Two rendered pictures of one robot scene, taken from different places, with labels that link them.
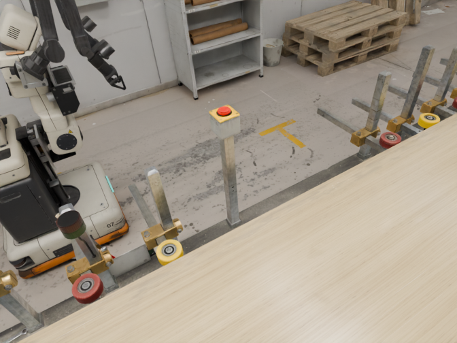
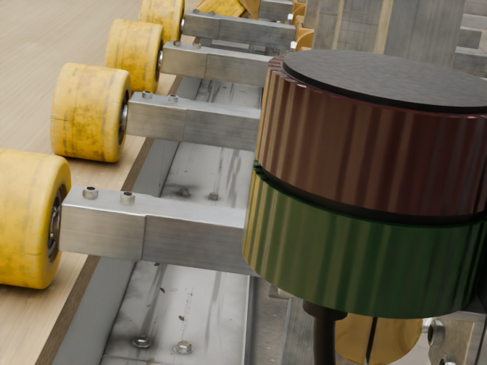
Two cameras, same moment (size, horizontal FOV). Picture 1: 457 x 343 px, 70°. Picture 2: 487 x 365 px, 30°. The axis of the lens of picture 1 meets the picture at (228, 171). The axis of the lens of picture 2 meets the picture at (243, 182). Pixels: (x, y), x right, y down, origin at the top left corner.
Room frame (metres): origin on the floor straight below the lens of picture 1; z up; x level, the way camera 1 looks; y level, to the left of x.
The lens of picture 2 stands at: (0.65, 0.22, 1.15)
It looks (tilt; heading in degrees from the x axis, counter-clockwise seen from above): 19 degrees down; 117
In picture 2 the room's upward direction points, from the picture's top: 8 degrees clockwise
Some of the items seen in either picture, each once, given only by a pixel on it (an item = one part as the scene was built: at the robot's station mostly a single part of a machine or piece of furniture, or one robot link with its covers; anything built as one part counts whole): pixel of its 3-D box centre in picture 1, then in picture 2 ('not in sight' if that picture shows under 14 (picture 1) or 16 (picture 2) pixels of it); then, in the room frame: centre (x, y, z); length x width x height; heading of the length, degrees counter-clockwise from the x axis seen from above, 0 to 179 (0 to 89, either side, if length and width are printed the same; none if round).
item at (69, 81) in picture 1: (58, 85); not in sight; (1.64, 0.85, 0.99); 0.28 x 0.16 x 0.22; 27
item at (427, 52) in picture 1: (412, 96); not in sight; (1.31, -0.88, 0.94); 0.04 x 0.04 x 0.48; 27
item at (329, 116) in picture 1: (351, 129); not in sight; (1.24, -0.59, 0.83); 0.43 x 0.03 x 0.04; 27
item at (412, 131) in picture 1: (386, 118); not in sight; (1.35, -0.81, 0.80); 0.43 x 0.03 x 0.04; 27
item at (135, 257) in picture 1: (113, 268); not in sight; (0.66, 0.43, 0.75); 0.26 x 0.01 x 0.10; 117
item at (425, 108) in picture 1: (434, 105); not in sight; (1.42, -1.08, 0.81); 0.14 x 0.06 x 0.05; 117
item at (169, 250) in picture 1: (172, 259); not in sight; (0.60, 0.20, 0.85); 0.08 x 0.08 x 0.11
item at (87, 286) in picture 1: (92, 294); not in sight; (0.51, 0.44, 0.85); 0.08 x 0.08 x 0.11
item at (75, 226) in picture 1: (69, 221); (384, 125); (0.58, 0.43, 1.10); 0.06 x 0.06 x 0.02
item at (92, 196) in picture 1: (64, 212); not in sight; (1.51, 1.11, 0.16); 0.67 x 0.64 x 0.25; 117
